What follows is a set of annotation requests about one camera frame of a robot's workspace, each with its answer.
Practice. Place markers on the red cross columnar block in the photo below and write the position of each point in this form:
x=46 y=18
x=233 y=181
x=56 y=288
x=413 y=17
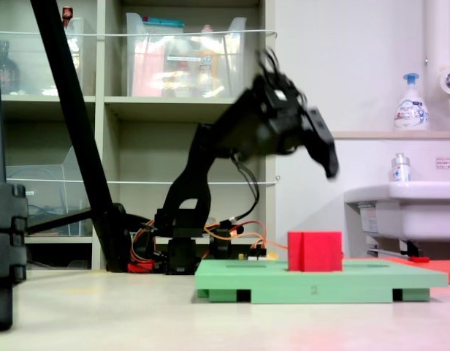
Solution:
x=316 y=252

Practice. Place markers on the green shape hole board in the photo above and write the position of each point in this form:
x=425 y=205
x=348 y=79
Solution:
x=283 y=285

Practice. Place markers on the small clear sanitizer bottle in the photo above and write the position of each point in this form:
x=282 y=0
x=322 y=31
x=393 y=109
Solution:
x=399 y=172

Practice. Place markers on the white pump soap bottle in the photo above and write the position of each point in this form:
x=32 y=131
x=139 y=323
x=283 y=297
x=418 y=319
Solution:
x=411 y=113

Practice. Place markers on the white sink basin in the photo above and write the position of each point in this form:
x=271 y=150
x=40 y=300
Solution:
x=411 y=212

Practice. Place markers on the beige shelf unit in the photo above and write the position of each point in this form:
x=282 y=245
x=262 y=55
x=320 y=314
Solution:
x=174 y=104

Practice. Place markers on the small circuit board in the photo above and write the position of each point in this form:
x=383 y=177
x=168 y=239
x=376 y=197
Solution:
x=254 y=256

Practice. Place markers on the clear bin with packages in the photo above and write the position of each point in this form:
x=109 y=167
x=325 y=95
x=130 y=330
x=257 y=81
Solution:
x=155 y=73

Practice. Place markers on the clear empty plastic bin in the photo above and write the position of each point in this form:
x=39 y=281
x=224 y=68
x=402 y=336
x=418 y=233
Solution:
x=38 y=175

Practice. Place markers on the dark glass bottle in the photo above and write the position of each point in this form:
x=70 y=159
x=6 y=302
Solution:
x=8 y=73

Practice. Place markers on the notched black stack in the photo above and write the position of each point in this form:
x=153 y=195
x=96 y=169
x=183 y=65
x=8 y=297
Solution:
x=7 y=226

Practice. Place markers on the black camera tripod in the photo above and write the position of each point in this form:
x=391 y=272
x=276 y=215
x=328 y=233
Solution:
x=77 y=120

